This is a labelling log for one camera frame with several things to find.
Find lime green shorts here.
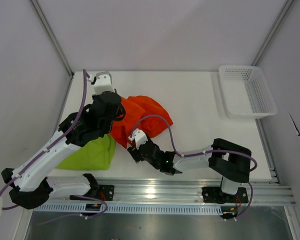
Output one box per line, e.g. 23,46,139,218
55,134,116,171

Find orange shorts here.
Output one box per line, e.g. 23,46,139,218
110,95,174,148

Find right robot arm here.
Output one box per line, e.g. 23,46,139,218
127,138,257,204

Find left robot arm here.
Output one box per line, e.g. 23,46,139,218
1,91,126,210

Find white plastic basket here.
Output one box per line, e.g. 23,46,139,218
218,65,278,119

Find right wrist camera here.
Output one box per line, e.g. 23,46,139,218
128,128,148,150

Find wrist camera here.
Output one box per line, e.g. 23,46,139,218
92,71,116,95
128,128,148,150

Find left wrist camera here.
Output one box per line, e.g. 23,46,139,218
92,71,116,95

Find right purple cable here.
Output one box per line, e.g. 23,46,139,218
130,114,258,222

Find aluminium mounting rail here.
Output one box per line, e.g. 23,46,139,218
47,177,297,207

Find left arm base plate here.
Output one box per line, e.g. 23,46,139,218
91,184,115,202

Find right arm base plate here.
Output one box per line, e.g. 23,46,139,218
201,186,249,205

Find slotted cable duct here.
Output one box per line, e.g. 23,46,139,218
34,202,223,216

